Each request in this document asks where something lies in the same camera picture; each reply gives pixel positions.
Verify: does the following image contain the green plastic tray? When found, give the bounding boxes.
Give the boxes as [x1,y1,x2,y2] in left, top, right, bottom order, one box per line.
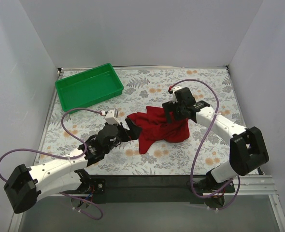
[55,63,124,112]

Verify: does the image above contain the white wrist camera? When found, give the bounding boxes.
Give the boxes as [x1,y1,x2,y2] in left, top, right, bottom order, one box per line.
[101,108,121,125]
[168,86,182,103]

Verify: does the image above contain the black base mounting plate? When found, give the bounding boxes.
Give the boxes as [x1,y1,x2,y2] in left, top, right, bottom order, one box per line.
[74,174,235,207]

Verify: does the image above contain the aluminium frame rail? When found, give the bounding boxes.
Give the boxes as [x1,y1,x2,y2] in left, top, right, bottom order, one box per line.
[9,175,285,232]

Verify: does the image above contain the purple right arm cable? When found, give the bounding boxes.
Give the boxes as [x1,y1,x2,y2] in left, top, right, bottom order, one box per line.
[171,79,241,215]

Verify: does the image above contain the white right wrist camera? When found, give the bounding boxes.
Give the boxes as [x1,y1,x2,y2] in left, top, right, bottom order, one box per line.
[168,86,182,103]

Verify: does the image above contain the red t shirt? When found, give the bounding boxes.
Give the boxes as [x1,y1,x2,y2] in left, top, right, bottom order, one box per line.
[128,106,190,154]

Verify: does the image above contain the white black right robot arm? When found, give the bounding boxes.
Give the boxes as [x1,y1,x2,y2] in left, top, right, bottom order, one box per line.
[162,87,269,192]

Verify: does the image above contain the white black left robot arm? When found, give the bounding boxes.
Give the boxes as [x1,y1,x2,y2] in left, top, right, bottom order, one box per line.
[4,118,142,214]

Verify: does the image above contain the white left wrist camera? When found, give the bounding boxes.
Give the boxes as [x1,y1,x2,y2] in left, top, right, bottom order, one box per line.
[101,108,121,125]

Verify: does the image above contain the floral patterned table mat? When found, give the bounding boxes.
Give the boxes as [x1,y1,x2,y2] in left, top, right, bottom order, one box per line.
[34,69,244,175]

